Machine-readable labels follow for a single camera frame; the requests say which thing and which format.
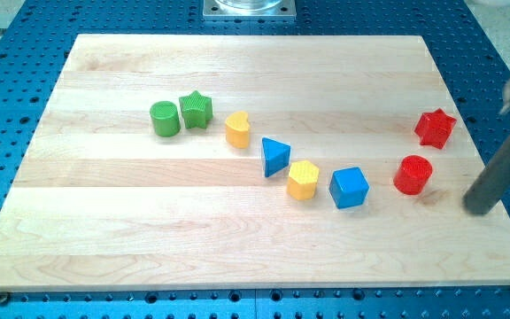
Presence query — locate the yellow hexagon block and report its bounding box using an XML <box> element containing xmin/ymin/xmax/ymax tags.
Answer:
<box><xmin>287</xmin><ymin>160</ymin><xmax>320</xmax><ymax>200</ymax></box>

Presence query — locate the blue cube block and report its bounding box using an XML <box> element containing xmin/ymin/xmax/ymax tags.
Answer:
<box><xmin>328</xmin><ymin>167</ymin><xmax>369</xmax><ymax>209</ymax></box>

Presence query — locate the blue triangle block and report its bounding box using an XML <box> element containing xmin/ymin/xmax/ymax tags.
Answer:
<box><xmin>261</xmin><ymin>137</ymin><xmax>291</xmax><ymax>177</ymax></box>

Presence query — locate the yellow heart block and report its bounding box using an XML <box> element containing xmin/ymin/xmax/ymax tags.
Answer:
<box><xmin>225</xmin><ymin>111</ymin><xmax>251</xmax><ymax>149</ymax></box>

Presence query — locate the green star block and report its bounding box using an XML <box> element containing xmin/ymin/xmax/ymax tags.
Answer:
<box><xmin>179</xmin><ymin>90</ymin><xmax>213</xmax><ymax>128</ymax></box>

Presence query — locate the green cylinder block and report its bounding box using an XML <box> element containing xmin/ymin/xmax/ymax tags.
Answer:
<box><xmin>150</xmin><ymin>101</ymin><xmax>181</xmax><ymax>137</ymax></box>

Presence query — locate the red cylinder block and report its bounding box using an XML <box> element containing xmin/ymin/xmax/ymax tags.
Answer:
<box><xmin>393</xmin><ymin>155</ymin><xmax>433</xmax><ymax>195</ymax></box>

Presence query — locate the wooden board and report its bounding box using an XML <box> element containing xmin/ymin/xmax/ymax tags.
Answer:
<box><xmin>0</xmin><ymin>34</ymin><xmax>510</xmax><ymax>292</ymax></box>

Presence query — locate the red star block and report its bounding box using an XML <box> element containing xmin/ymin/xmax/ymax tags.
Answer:
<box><xmin>414</xmin><ymin>108</ymin><xmax>457</xmax><ymax>149</ymax></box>

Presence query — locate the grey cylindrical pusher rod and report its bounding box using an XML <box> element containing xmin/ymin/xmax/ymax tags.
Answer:
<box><xmin>462</xmin><ymin>135</ymin><xmax>510</xmax><ymax>215</ymax></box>

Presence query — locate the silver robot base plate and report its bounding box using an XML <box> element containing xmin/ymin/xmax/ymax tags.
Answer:
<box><xmin>202</xmin><ymin>0</ymin><xmax>297</xmax><ymax>21</ymax></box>

